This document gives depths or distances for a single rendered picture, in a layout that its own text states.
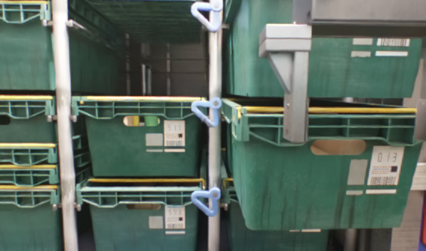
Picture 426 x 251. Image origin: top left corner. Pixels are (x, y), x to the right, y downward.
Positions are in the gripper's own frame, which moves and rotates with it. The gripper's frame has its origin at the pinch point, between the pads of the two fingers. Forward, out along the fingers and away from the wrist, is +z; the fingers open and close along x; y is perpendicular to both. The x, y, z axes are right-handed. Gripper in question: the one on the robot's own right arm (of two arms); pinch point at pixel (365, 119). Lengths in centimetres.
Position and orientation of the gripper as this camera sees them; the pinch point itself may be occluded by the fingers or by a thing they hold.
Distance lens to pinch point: 25.2
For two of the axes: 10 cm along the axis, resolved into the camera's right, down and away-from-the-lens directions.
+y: -0.1, 0.9, -10.0
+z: -0.1, 10.0, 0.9
